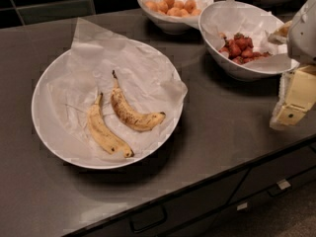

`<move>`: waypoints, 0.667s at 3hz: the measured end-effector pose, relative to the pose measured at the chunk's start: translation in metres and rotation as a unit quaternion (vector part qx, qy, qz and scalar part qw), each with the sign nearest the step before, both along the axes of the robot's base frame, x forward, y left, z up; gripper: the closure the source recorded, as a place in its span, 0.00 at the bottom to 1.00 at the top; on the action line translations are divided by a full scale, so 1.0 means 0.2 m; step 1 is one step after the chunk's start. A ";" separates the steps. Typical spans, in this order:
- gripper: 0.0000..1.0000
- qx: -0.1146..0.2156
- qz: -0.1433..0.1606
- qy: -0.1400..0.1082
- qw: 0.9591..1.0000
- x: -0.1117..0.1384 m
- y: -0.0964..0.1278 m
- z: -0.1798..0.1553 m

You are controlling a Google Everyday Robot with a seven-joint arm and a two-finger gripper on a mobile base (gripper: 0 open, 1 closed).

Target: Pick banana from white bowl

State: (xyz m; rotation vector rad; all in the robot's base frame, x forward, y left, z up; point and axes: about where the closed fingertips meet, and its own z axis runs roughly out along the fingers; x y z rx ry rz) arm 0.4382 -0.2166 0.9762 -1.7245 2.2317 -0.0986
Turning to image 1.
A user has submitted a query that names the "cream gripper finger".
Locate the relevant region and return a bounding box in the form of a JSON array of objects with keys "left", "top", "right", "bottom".
[{"left": 270, "top": 65, "right": 316, "bottom": 126}]

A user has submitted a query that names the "spotted ripe banana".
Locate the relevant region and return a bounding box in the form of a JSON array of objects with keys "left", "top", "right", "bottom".
[{"left": 111, "top": 71, "right": 166, "bottom": 132}]

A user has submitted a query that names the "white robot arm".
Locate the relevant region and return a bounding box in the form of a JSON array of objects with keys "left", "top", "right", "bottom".
[{"left": 270, "top": 0, "right": 316, "bottom": 130}]

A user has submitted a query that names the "white bowl with strawberries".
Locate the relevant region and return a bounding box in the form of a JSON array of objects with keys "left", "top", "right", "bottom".
[{"left": 197, "top": 0, "right": 300, "bottom": 82}]

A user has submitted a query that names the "paper liner in strawberry bowl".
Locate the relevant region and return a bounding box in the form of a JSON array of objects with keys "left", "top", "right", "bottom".
[{"left": 200, "top": 0, "right": 299, "bottom": 75}]

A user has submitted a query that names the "white bowl with oranges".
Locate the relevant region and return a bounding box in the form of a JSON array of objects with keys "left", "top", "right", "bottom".
[{"left": 137, "top": 0, "right": 214, "bottom": 35}]

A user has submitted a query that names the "large white bowl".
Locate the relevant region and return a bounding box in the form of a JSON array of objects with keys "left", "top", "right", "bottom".
[{"left": 31, "top": 39, "right": 185, "bottom": 171}]

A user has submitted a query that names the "yellow banana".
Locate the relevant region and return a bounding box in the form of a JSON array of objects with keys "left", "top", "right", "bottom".
[{"left": 87, "top": 93, "right": 134, "bottom": 158}]

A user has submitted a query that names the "pile of red strawberries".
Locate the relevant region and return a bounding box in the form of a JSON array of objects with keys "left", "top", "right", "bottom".
[{"left": 218, "top": 33, "right": 271, "bottom": 65}]

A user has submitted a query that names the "dark drawer front right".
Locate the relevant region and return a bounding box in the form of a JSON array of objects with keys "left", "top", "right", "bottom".
[{"left": 229, "top": 143, "right": 316, "bottom": 212}]

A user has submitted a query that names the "dark drawer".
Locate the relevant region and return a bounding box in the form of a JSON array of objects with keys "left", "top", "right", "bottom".
[
  {"left": 70, "top": 168, "right": 250, "bottom": 237},
  {"left": 229, "top": 143, "right": 316, "bottom": 212}
]

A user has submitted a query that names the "white paper liner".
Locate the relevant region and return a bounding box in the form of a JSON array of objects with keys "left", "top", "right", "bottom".
[{"left": 46, "top": 17, "right": 189, "bottom": 160}]

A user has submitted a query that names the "pile of small oranges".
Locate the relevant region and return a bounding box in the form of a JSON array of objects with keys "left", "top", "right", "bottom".
[{"left": 145, "top": 0, "right": 201, "bottom": 18}]

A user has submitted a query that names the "dark drawer front left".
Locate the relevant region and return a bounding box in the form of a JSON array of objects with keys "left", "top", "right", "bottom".
[{"left": 70, "top": 168, "right": 250, "bottom": 237}]

